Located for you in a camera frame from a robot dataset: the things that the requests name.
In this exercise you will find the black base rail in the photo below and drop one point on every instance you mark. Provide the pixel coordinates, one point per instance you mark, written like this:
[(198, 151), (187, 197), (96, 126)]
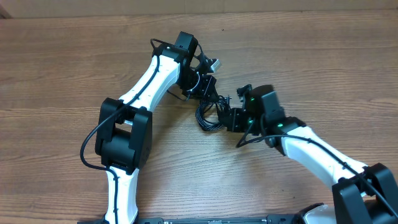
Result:
[(270, 219)]

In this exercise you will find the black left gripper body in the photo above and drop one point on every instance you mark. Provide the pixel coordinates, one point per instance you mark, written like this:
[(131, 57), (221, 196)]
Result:
[(203, 87)]

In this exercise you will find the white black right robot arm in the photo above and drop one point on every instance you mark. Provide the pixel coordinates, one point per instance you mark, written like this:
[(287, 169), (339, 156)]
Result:
[(361, 193)]

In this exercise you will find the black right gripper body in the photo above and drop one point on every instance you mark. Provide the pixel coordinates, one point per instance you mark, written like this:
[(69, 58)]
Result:
[(242, 121)]

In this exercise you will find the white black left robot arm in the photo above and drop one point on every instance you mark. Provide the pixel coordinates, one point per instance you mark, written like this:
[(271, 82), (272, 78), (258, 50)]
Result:
[(124, 134)]

